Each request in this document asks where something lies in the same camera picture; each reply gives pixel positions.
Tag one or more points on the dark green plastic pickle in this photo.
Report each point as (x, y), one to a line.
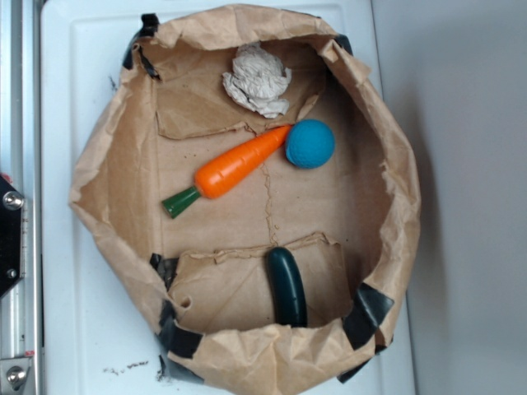
(287, 288)

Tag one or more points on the brown paper bag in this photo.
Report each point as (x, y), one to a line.
(200, 280)

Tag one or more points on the orange plastic carrot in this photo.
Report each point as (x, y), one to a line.
(223, 173)

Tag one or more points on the blue foam ball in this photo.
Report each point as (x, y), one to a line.
(310, 144)

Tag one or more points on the crumpled white paper ball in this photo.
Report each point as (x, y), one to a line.
(257, 81)

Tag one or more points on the black metal bracket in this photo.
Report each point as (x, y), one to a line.
(12, 204)

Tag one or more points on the metal rail with ruler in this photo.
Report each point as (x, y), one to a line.
(21, 307)

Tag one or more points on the silver corner bracket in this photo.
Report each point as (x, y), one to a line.
(15, 374)

